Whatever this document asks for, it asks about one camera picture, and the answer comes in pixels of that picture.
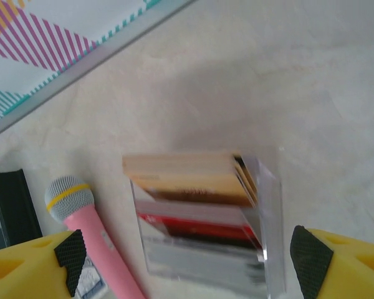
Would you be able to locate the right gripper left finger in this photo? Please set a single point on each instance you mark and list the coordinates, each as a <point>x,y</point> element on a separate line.
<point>22,268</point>

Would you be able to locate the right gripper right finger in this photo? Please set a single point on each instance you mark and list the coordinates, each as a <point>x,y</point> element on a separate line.
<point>346,268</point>

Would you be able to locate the red credit card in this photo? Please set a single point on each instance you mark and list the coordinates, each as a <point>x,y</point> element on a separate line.
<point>205,230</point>

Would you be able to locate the blue playing card box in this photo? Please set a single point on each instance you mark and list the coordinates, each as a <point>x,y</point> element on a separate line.
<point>90,280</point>

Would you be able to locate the silver credit card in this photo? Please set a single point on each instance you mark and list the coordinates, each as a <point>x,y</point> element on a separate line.
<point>199,261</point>

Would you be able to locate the black folding chess board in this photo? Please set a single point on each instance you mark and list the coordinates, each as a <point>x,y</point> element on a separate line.
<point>15,211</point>

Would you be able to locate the pink toy microphone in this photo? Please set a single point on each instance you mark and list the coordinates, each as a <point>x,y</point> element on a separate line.
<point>90,236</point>

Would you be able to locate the aluminium frame rail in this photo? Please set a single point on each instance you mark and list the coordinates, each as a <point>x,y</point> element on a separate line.
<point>81,72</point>

